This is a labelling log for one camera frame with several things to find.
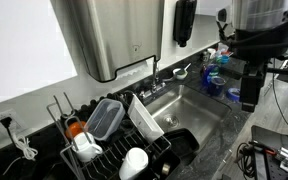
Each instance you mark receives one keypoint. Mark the small dark jar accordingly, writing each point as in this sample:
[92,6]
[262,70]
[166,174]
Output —
[205,56]

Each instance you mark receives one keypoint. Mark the black power plug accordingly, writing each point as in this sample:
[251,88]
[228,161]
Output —
[5,122]

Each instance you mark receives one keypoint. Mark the black wall soap dispenser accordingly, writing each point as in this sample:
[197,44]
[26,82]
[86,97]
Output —
[184,23]

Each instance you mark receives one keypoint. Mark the sink drain strainer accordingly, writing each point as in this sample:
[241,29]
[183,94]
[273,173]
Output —
[171,120]

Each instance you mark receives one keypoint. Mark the black equipment case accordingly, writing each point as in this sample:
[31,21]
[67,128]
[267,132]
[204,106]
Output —
[270,133]

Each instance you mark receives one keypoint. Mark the white mug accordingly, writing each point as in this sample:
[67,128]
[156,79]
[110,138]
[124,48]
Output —
[85,148]

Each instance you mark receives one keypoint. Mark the small white bottle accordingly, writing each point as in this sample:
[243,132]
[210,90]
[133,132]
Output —
[211,52]

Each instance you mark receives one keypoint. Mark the white wall outlet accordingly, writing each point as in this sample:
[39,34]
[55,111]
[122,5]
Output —
[17,121]

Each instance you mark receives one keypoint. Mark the orange cup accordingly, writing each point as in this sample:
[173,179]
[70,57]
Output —
[74,128]

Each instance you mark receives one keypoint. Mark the steel paper towel dispenser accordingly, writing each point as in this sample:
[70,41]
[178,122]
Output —
[117,40]

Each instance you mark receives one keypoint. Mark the stainless steel sink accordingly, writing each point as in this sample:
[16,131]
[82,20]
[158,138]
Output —
[197,110]

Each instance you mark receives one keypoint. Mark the blue tape roll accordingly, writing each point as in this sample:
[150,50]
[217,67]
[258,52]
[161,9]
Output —
[232,95]

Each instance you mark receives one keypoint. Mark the teal container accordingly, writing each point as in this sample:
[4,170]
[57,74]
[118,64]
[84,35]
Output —
[224,60]

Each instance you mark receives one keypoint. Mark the white spoon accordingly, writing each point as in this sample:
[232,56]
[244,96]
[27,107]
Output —
[187,66]

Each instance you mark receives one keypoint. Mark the clear plastic container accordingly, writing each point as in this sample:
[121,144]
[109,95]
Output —
[104,120]

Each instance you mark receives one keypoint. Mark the white paper towel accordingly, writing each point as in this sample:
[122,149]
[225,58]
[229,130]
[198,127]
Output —
[132,70]

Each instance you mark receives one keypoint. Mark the red white packet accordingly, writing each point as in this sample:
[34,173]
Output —
[223,48]

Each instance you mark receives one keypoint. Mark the black utensil caddy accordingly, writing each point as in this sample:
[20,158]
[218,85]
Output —
[174,158]

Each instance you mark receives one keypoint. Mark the blue plastic cup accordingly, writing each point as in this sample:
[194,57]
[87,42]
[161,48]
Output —
[218,86]

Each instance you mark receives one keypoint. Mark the white wall cabinet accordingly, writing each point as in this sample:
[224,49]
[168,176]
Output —
[205,6]

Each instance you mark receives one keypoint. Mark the small metal cup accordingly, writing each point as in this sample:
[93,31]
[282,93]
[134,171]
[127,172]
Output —
[165,169]

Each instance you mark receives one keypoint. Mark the chrome sink faucet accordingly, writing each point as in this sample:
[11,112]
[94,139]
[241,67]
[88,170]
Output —
[155,71]

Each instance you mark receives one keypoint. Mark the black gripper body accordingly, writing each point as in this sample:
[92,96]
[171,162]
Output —
[252,86]

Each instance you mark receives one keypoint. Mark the black table bar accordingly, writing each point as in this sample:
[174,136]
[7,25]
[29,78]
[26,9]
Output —
[284,71]

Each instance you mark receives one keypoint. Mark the white tumbler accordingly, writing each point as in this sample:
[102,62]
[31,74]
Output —
[134,163]

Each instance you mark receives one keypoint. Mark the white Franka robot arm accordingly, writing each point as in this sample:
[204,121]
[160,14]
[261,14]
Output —
[264,43]

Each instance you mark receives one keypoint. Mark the white bowl with food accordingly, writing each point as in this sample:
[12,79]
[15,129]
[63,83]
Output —
[179,75]

